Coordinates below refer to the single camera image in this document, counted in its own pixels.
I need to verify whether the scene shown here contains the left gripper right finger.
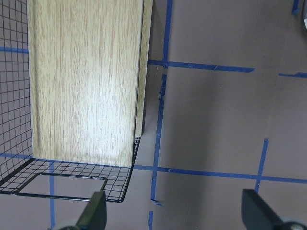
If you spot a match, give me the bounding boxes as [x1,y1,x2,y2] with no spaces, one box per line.
[241,188,307,230]

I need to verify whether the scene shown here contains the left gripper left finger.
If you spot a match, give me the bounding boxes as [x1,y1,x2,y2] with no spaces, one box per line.
[56,190,107,230]

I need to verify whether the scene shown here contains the wire basket with wood block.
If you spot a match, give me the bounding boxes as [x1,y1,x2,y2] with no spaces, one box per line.
[0,0,153,203]

